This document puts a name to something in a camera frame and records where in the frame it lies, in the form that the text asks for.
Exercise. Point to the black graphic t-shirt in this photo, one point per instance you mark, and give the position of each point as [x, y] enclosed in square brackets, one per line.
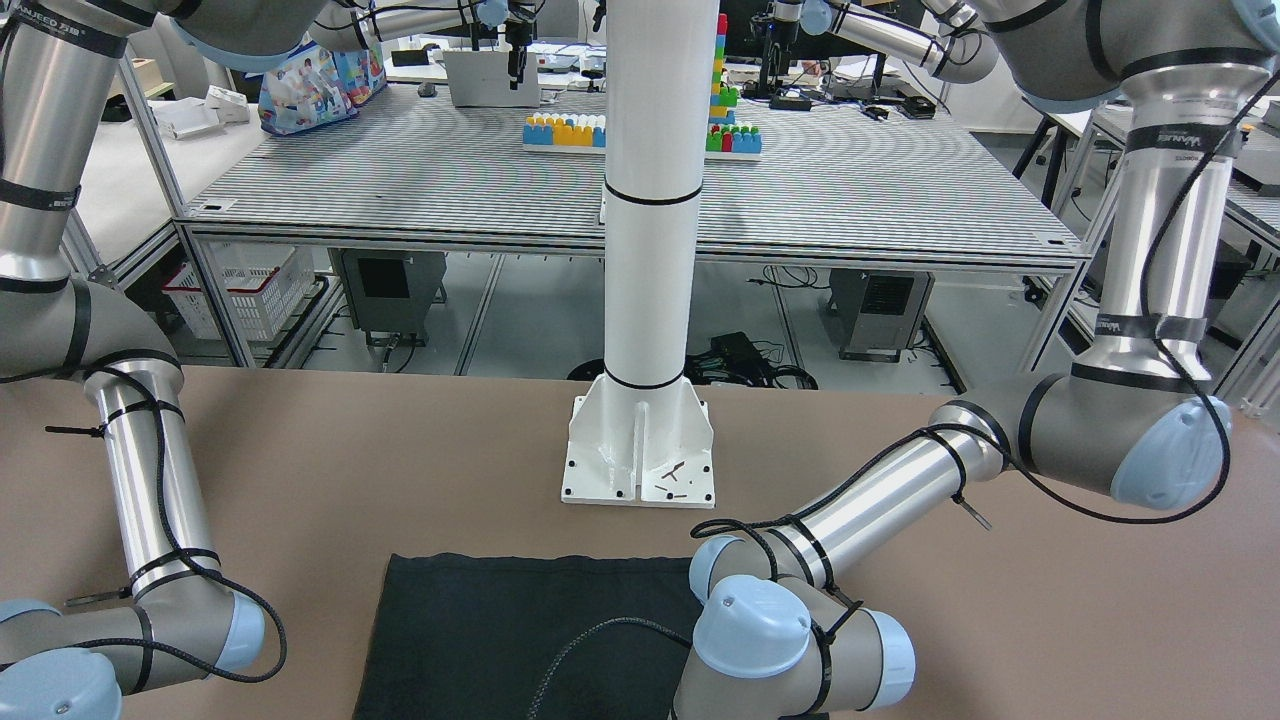
[575, 638]

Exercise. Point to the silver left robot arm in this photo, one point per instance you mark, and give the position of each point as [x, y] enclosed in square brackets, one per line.
[776, 637]

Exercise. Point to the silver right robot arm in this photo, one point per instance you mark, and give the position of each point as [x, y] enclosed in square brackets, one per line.
[186, 619]

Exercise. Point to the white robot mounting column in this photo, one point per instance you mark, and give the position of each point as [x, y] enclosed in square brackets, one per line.
[641, 435]

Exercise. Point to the colourful toy block tower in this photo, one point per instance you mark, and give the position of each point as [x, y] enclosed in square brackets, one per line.
[726, 137]

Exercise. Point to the grey computer tower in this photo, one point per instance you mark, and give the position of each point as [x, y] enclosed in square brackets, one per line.
[389, 291]
[879, 311]

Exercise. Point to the colourful toy block row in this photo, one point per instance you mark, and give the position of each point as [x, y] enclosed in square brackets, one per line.
[556, 132]

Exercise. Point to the white plastic basket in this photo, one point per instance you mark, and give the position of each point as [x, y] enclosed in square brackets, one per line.
[264, 283]

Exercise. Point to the colourful printed bag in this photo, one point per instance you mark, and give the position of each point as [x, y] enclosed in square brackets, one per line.
[314, 87]

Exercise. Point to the striped aluminium work table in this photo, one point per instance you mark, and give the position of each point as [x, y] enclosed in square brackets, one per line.
[832, 188]

